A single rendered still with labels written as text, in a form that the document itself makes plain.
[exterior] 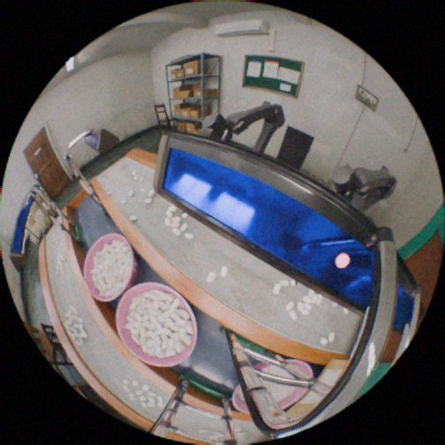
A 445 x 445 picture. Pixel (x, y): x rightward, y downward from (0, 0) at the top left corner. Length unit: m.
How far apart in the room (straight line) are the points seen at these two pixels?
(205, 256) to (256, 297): 0.21
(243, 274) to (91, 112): 4.63
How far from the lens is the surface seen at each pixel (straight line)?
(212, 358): 0.53
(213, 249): 0.44
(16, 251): 0.69
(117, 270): 0.56
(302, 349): 0.51
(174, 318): 0.44
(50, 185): 4.91
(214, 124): 0.47
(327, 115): 2.21
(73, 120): 4.59
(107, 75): 4.79
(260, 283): 0.44
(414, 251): 0.76
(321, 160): 2.32
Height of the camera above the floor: 1.15
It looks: 57 degrees down
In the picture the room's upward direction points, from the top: 4 degrees clockwise
